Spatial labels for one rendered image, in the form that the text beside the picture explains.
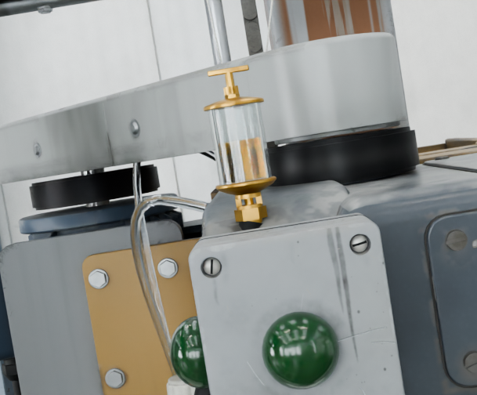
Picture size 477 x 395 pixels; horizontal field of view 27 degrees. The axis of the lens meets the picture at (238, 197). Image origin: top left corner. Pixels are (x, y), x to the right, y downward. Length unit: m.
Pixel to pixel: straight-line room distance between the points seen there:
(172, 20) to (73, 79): 0.66
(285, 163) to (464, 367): 0.17
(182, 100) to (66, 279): 0.26
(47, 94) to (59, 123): 4.95
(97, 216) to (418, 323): 0.46
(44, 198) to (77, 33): 4.85
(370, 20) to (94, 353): 0.39
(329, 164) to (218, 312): 0.18
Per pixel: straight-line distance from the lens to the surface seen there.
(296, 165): 0.55
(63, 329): 0.84
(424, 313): 0.44
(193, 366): 0.40
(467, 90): 5.72
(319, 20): 0.93
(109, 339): 0.83
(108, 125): 0.71
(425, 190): 0.44
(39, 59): 5.75
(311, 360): 0.37
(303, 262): 0.38
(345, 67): 0.54
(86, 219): 0.86
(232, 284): 0.38
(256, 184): 0.45
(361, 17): 0.93
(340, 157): 0.54
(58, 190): 0.88
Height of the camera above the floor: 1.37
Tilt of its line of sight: 3 degrees down
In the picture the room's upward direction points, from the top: 9 degrees counter-clockwise
